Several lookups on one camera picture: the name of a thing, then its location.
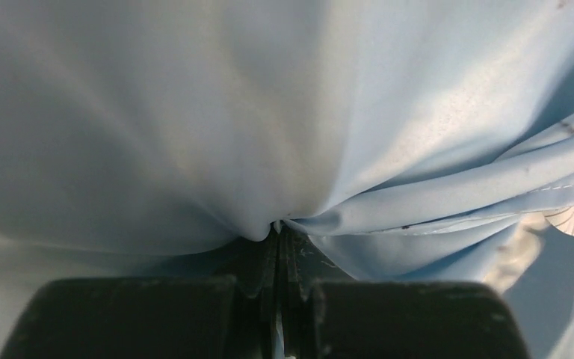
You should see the light blue pillowcase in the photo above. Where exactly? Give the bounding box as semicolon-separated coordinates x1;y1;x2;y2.
0;1;574;351

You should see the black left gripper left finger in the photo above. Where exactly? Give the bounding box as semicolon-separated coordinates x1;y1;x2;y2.
0;233;279;358

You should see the cream white pillow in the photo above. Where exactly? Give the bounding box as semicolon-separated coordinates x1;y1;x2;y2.
482;212;549;293

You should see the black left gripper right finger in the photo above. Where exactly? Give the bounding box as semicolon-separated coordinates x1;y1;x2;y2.
277;229;529;358

